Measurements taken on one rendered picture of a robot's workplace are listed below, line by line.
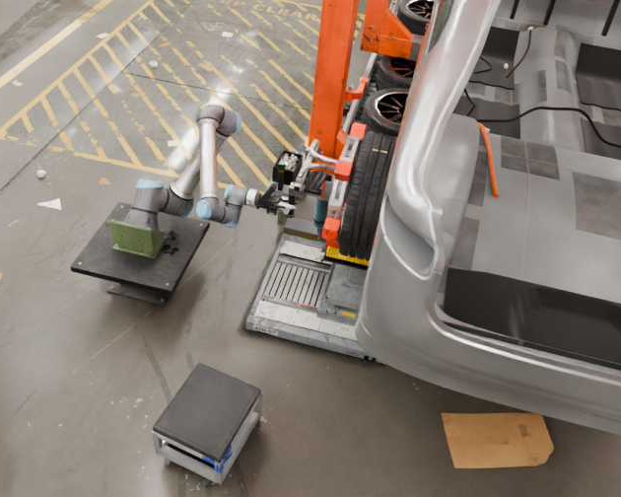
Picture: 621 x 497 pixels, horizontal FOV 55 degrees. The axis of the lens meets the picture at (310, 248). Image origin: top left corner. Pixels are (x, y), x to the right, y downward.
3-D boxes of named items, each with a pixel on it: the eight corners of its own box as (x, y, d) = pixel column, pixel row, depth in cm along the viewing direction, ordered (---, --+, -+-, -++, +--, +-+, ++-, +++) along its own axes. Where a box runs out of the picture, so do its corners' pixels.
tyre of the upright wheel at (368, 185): (385, 252, 271) (417, 119, 281) (335, 242, 274) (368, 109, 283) (379, 272, 336) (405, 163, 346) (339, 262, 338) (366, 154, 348)
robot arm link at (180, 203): (153, 200, 353) (216, 99, 322) (177, 207, 365) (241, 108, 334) (160, 217, 344) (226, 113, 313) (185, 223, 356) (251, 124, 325)
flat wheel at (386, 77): (449, 79, 536) (456, 54, 519) (450, 117, 488) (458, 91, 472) (378, 68, 539) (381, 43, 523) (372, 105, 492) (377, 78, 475)
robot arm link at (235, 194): (226, 202, 313) (230, 184, 313) (247, 208, 312) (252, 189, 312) (221, 200, 304) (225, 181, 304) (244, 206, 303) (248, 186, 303)
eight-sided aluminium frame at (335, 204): (332, 263, 311) (345, 180, 273) (319, 260, 311) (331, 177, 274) (351, 200, 349) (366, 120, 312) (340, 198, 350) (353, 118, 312)
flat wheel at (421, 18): (471, 41, 598) (478, 19, 581) (417, 50, 573) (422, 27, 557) (434, 15, 638) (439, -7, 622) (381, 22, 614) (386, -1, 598)
